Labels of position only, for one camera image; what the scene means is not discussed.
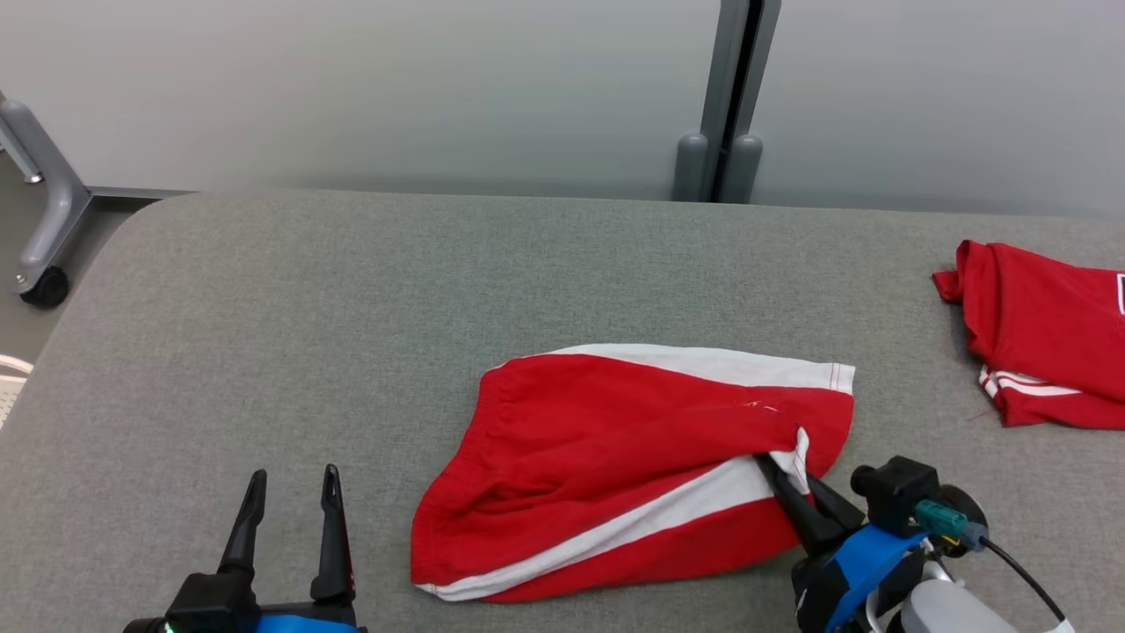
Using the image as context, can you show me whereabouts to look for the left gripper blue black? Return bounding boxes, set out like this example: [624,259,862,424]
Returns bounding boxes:
[123,464,368,633]

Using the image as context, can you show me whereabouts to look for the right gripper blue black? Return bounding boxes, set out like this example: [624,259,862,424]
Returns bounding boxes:
[756,453,990,633]

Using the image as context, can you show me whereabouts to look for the red shorts with white stripe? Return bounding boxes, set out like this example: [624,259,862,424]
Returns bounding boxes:
[410,343,856,604]

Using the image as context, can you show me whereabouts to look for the red jersey with number 23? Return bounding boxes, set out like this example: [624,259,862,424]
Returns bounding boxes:
[933,239,1125,430]

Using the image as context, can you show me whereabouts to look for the white laundry basket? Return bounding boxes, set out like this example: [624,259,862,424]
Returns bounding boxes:
[0,354,34,428]

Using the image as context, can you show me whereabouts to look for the right arm black cable teal plug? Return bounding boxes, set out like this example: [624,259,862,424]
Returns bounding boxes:
[914,499,1069,629]

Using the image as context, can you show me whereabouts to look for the grey metal frame with caster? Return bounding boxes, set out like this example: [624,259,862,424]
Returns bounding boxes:
[0,92,93,309]

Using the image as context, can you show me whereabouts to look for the grey partition post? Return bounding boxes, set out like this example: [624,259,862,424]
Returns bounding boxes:
[672,0,781,205]

